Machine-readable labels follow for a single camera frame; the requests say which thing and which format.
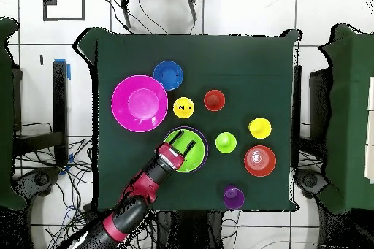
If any dark green tablecloth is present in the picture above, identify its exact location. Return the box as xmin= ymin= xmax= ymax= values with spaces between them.
xmin=72 ymin=26 xmax=302 ymax=213

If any blue bowl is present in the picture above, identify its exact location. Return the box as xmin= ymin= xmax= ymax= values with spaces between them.
xmin=153 ymin=60 xmax=184 ymax=91

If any blue tape strip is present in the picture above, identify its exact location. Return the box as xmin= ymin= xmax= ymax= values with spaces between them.
xmin=53 ymin=58 xmax=72 ymax=80

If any grey robot pedestal leg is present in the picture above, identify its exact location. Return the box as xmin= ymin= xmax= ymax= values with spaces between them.
xmin=293 ymin=169 xmax=329 ymax=200
xmin=12 ymin=166 xmax=61 ymax=199

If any orange bowl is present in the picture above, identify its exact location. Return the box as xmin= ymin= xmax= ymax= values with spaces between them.
xmin=243 ymin=145 xmax=278 ymax=178

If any black metal stand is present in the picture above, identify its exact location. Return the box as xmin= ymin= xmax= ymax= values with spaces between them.
xmin=12 ymin=60 xmax=69 ymax=168

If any green bowl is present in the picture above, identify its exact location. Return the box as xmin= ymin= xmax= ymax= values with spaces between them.
xmin=164 ymin=128 xmax=206 ymax=173

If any tall yellow cup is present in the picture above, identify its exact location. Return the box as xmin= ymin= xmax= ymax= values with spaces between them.
xmin=248 ymin=117 xmax=272 ymax=140

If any green cup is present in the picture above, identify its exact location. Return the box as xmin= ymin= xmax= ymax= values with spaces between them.
xmin=215 ymin=131 xmax=238 ymax=154

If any purple cup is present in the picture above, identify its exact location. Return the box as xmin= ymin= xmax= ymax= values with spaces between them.
xmin=223 ymin=184 xmax=245 ymax=211

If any purple bowl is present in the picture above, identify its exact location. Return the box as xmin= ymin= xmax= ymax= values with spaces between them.
xmin=162 ymin=125 xmax=210 ymax=173

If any neighbouring green-clothed table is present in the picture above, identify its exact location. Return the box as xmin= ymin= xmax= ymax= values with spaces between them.
xmin=0 ymin=18 xmax=28 ymax=212
xmin=316 ymin=23 xmax=374 ymax=215

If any pink bowl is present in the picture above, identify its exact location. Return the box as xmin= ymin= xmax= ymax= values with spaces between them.
xmin=111 ymin=74 xmax=169 ymax=133

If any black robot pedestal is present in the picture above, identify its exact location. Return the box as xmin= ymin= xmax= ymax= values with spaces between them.
xmin=157 ymin=210 xmax=224 ymax=249

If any orange cup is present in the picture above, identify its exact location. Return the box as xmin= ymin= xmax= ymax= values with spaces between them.
xmin=203 ymin=89 xmax=226 ymax=112

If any yellow ribbed cup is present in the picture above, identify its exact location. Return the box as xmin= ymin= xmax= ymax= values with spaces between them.
xmin=172 ymin=96 xmax=196 ymax=120

